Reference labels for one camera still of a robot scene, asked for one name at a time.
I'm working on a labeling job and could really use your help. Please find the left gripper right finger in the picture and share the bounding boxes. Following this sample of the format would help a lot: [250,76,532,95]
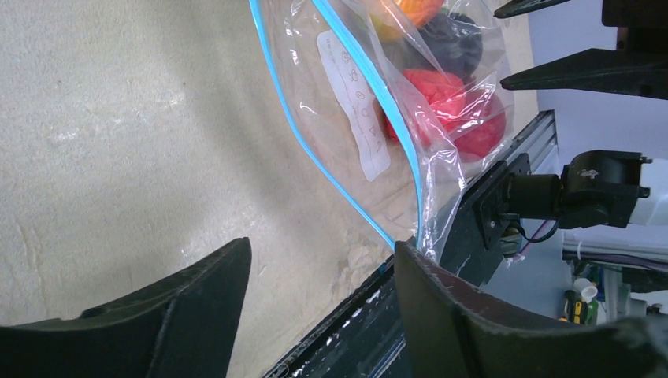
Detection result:
[394,242,667,377]

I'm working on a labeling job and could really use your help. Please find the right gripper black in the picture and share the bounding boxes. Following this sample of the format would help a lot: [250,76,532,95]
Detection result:
[494,0,667,100]

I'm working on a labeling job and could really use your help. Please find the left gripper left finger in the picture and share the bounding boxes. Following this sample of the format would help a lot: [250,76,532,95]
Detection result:
[1,237,252,377]

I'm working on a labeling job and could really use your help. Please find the orange fake carrot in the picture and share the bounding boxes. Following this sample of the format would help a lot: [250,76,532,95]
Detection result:
[367,0,445,42]

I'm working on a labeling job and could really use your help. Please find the red fake tomato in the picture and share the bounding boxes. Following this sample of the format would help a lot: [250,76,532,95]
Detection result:
[397,69,466,150]

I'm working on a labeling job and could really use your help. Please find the clear zip top bag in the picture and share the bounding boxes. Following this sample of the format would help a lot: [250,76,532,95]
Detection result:
[250,1,514,259]

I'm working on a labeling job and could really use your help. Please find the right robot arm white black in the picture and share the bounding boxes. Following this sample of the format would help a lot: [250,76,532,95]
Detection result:
[480,1,667,229]

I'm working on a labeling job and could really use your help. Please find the red fake apple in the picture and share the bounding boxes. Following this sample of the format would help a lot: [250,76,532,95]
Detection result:
[455,90,507,163]

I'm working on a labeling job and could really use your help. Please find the dark purple fake fruit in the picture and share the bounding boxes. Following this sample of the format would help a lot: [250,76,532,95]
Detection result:
[418,11,483,79]

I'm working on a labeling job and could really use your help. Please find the bottles on background shelf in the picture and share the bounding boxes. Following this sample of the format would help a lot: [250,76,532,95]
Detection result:
[558,261,668,325]

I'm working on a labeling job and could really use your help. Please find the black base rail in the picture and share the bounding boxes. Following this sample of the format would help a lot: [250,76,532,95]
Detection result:
[265,153,531,377]

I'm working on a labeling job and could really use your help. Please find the aluminium frame rail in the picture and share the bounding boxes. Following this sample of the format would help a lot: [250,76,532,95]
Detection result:
[438,109,559,221]

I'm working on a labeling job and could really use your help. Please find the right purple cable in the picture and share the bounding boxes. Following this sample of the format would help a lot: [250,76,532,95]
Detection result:
[503,219,562,265]

